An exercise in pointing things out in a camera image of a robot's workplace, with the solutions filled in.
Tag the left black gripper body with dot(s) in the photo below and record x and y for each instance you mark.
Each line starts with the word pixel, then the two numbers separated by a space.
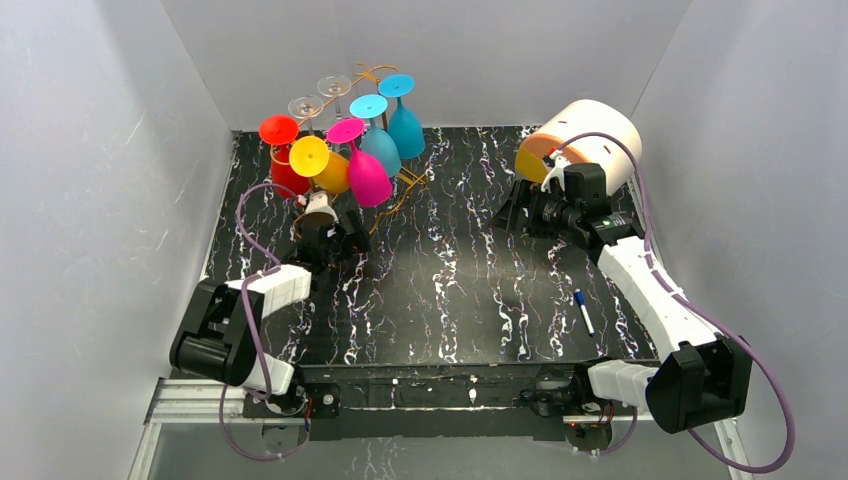
pixel 346 232

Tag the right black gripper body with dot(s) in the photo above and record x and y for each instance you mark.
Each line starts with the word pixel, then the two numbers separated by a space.
pixel 520 213

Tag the magenta wine glass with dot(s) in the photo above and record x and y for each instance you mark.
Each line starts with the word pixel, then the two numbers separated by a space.
pixel 368 179

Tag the yellow wine glass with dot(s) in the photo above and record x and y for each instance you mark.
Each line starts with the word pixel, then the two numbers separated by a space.
pixel 311 157

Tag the gold wire glass rack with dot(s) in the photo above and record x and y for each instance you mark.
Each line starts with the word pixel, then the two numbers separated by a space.
pixel 365 80

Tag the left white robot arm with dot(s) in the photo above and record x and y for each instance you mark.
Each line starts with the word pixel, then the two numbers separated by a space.
pixel 218 337

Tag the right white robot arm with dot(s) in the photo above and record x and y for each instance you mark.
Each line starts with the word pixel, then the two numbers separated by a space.
pixel 704 375

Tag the light blue wine glass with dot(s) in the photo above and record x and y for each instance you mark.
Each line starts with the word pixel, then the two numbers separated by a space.
pixel 376 141

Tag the red wine glass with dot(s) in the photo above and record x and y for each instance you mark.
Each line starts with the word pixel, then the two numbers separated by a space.
pixel 279 132

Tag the teal blue wine glass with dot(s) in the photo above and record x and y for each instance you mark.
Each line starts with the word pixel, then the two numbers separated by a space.
pixel 404 126

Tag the clear wine glass front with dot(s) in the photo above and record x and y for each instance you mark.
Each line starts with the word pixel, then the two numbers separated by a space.
pixel 306 107

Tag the clear wine glass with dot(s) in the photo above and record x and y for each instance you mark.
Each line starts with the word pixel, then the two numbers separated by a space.
pixel 306 107
pixel 334 87

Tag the clear wine glass rear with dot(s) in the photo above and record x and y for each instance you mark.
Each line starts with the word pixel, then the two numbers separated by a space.
pixel 334 87

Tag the white cylindrical drawer box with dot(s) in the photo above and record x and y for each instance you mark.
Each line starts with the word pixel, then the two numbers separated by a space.
pixel 595 131

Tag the blue white marker pen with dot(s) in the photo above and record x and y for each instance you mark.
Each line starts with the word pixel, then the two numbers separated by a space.
pixel 581 303

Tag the black marble pattern mat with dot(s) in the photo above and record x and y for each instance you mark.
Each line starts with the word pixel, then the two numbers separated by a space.
pixel 440 285

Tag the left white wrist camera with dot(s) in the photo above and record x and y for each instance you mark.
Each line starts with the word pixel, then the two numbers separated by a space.
pixel 319 205

